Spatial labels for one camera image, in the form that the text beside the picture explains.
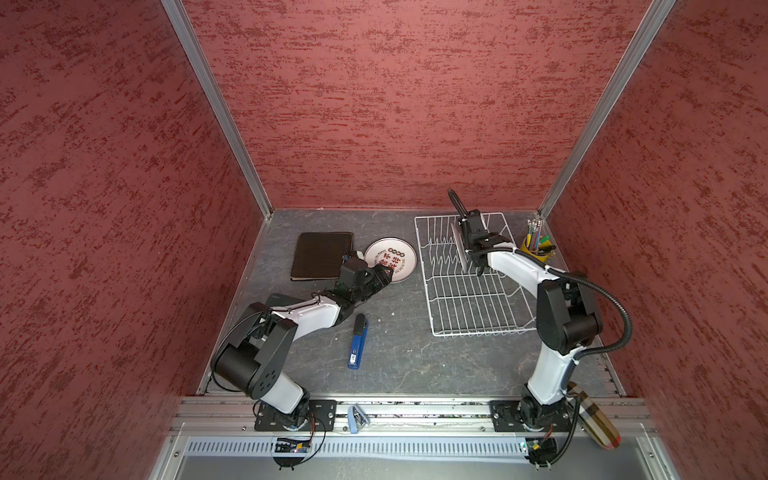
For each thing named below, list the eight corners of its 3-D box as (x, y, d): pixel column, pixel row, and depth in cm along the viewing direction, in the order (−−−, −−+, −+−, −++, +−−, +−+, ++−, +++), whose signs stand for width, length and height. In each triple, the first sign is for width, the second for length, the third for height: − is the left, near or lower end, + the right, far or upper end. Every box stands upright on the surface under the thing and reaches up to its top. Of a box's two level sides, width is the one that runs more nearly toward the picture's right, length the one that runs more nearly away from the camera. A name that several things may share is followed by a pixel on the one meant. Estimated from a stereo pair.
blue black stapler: (348, 369, 84) (345, 363, 80) (357, 320, 93) (356, 313, 89) (360, 370, 83) (359, 364, 79) (369, 321, 93) (368, 314, 89)
